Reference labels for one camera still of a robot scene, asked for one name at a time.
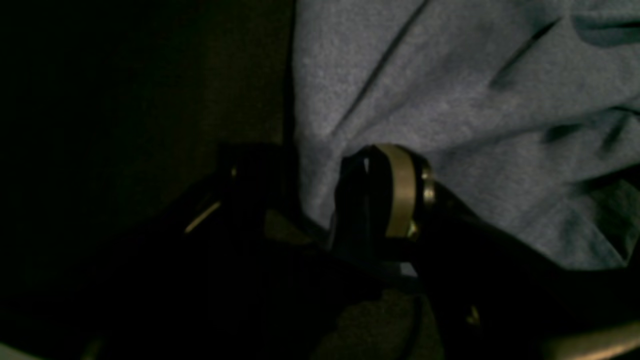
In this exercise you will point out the blue-grey t-shirt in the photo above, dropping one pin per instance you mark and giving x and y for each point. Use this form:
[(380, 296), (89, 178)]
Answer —
[(528, 110)]

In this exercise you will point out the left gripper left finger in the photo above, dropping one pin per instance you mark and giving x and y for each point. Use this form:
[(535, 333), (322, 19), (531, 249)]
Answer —
[(186, 285)]

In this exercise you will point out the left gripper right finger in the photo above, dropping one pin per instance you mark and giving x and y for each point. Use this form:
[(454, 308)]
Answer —
[(493, 297)]

